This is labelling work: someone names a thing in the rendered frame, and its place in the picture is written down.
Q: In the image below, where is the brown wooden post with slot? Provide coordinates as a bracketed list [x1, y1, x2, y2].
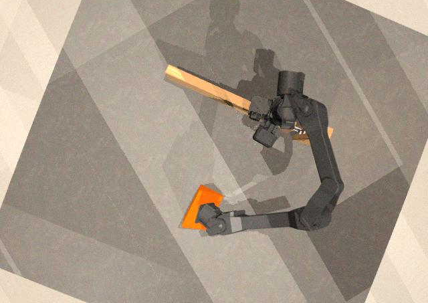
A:
[293, 126, 334, 144]

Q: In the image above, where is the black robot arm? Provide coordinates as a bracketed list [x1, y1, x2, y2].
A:
[195, 71, 344, 236]

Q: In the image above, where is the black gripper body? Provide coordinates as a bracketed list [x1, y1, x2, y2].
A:
[253, 98, 284, 148]

